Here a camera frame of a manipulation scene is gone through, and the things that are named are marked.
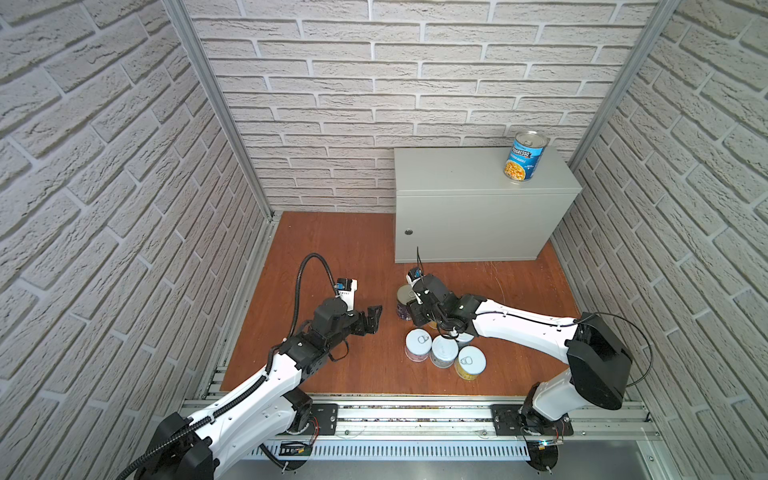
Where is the silver can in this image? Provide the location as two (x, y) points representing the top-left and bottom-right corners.
(429, 336), (459, 369)
(455, 332), (475, 348)

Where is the white lid purple can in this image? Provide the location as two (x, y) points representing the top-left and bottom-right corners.
(405, 329), (432, 363)

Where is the silver top centre can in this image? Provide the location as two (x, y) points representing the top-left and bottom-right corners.
(429, 336), (459, 369)

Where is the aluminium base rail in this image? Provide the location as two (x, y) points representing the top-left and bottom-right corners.
(179, 392), (655, 445)

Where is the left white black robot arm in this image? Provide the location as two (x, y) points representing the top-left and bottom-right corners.
(119, 297), (382, 479)

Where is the blue label soup can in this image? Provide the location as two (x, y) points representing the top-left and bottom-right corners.
(504, 131), (550, 182)

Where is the silver top can right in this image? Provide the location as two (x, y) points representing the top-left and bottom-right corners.
(455, 332), (475, 348)

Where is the left black corrugated cable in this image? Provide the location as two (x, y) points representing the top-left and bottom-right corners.
(113, 252), (340, 480)

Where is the yellow label pull-tab can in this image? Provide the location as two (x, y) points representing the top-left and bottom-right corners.
(454, 346), (487, 381)

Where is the grey metal cabinet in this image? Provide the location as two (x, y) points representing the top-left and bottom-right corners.
(394, 147), (582, 263)

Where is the dark purple label can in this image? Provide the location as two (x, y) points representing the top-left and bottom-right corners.
(396, 284), (416, 321)

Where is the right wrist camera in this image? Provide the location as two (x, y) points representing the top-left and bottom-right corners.
(406, 267), (423, 286)

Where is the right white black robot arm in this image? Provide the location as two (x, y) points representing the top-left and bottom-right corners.
(407, 267), (633, 428)

